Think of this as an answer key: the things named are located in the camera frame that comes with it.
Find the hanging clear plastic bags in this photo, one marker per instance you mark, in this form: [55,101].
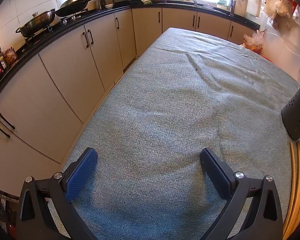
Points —
[280,7]

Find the steel kettle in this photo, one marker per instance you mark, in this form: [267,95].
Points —
[100,2]

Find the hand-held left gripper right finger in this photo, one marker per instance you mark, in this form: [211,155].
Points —
[217,172]

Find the black perforated utensil holder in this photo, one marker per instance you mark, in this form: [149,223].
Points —
[298,115]

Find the red bin with bag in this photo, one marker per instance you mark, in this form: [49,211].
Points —
[253,41]

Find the small white remote-like object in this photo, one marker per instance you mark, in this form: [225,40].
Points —
[145,1]

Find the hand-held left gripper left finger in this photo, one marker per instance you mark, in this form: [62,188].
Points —
[81,175]

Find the black gas stove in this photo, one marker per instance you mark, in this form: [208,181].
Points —
[65,21]

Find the white cutting board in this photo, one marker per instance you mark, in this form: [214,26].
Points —
[253,3]

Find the steel pot with lid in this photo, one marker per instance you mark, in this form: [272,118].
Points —
[38,20]

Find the black wok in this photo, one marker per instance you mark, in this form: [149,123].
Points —
[72,7]

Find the green dish sponge pack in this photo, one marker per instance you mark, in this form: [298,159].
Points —
[221,2]

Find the black kitchen countertop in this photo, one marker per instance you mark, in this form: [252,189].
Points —
[40,41]

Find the grey-green table cloth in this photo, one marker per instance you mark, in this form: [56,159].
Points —
[165,92]

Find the beige kitchen base cabinets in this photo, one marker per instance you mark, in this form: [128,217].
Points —
[65,80]

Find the dark knife holder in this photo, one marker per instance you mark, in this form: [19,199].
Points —
[233,7]

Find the seasoning jar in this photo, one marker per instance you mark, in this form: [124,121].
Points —
[10,56]

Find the sink faucet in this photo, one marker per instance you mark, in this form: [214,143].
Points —
[193,0]

